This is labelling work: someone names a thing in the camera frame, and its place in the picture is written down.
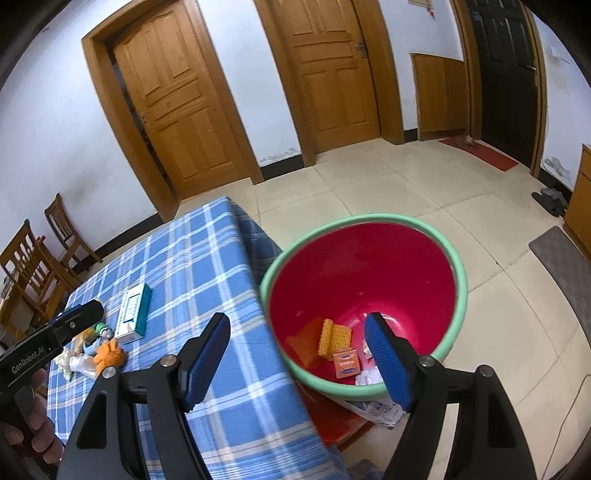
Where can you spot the orange wrapper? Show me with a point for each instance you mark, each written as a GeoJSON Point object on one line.
{"type": "Point", "coordinates": [109, 354]}

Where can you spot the black entrance door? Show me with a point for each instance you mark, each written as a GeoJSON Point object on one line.
{"type": "Point", "coordinates": [507, 65]}

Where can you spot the grey floor mat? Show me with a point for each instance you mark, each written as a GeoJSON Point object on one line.
{"type": "Point", "coordinates": [569, 269]}

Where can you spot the yellow foam net sleeve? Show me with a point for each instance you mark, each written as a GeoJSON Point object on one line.
{"type": "Point", "coordinates": [86, 337]}

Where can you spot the wooden chair far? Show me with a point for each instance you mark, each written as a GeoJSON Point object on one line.
{"type": "Point", "coordinates": [77, 253]}

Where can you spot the left wooden door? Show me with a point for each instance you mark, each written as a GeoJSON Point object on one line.
{"type": "Point", "coordinates": [175, 83]}

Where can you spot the red plastic stool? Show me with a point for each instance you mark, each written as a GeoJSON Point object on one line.
{"type": "Point", "coordinates": [337, 426]}

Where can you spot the orange cardboard box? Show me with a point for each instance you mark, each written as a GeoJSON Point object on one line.
{"type": "Point", "coordinates": [347, 363]}

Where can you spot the wooden sideboard cabinet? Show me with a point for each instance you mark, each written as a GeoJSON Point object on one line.
{"type": "Point", "coordinates": [577, 220]}

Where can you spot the low wooden cabinet door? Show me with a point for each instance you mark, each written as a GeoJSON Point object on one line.
{"type": "Point", "coordinates": [441, 95]}

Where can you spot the newspaper under basin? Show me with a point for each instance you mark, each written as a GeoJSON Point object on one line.
{"type": "Point", "coordinates": [383, 412]}

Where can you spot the right wooden door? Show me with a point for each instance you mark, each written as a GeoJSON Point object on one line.
{"type": "Point", "coordinates": [331, 64]}

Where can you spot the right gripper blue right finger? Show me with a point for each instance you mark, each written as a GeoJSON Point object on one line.
{"type": "Point", "coordinates": [395, 358]}

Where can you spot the white teal medicine box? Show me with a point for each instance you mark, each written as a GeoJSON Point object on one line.
{"type": "Point", "coordinates": [133, 312]}

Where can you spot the red basin green rim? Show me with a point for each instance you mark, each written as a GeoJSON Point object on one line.
{"type": "Point", "coordinates": [399, 266]}

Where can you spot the blue plaid tablecloth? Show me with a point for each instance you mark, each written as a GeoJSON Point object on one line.
{"type": "Point", "coordinates": [129, 422]}

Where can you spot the cream paper ball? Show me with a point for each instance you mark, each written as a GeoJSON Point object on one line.
{"type": "Point", "coordinates": [370, 373]}

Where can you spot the wooden chair near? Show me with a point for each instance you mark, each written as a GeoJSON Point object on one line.
{"type": "Point", "coordinates": [38, 276]}

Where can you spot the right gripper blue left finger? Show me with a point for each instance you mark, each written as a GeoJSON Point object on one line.
{"type": "Point", "coordinates": [200, 358]}

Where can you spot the red doormat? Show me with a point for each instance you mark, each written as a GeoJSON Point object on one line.
{"type": "Point", "coordinates": [482, 152]}

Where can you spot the dark slippers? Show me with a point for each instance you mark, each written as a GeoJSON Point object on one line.
{"type": "Point", "coordinates": [551, 200]}

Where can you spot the person left hand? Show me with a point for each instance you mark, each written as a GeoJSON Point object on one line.
{"type": "Point", "coordinates": [44, 440]}

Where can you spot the wooden chair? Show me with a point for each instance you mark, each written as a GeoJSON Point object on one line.
{"type": "Point", "coordinates": [77, 253]}
{"type": "Point", "coordinates": [38, 276]}

